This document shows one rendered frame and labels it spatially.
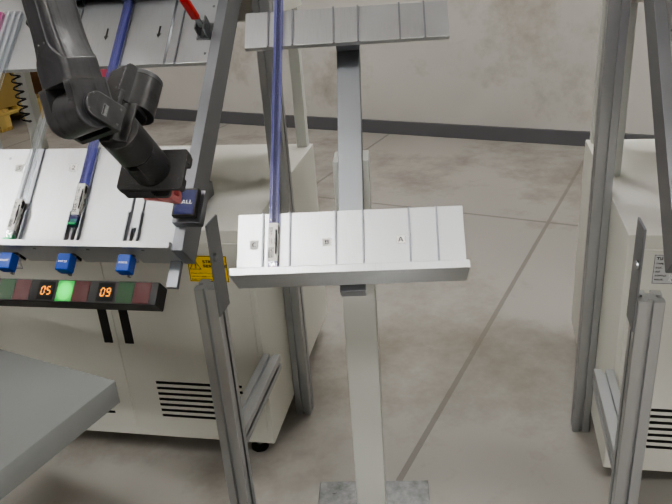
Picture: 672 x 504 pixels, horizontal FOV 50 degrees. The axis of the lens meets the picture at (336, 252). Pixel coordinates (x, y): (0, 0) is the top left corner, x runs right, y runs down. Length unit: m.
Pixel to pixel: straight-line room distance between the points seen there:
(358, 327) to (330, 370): 0.82
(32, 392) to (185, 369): 0.65
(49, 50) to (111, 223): 0.40
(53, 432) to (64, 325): 0.78
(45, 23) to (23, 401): 0.52
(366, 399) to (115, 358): 0.67
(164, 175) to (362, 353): 0.52
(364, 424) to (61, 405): 0.61
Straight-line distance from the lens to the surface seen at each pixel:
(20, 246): 1.33
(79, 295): 1.27
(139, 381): 1.81
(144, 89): 1.02
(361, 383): 1.38
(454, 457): 1.82
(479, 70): 4.24
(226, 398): 1.34
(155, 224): 1.25
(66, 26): 0.98
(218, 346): 1.28
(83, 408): 1.08
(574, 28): 4.09
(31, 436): 1.05
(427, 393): 2.02
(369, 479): 1.53
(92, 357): 1.83
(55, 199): 1.36
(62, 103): 0.97
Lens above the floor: 1.18
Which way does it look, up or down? 24 degrees down
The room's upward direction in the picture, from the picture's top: 4 degrees counter-clockwise
